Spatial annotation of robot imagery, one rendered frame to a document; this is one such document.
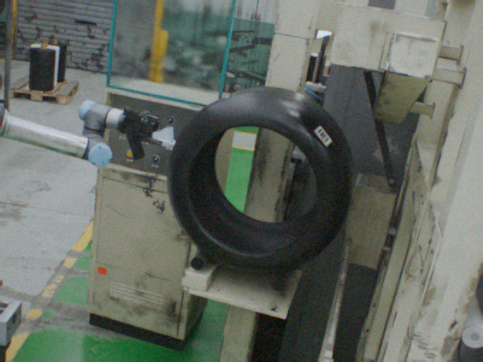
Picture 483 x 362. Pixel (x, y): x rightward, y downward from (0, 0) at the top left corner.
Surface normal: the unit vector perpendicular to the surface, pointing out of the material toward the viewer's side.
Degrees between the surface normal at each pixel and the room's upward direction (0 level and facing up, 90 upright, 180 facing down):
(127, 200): 90
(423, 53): 72
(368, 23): 90
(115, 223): 90
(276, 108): 43
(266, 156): 90
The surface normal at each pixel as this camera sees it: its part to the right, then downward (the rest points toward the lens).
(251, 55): -0.01, 0.32
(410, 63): -0.18, -0.04
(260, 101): -0.12, -0.52
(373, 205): -0.24, 0.27
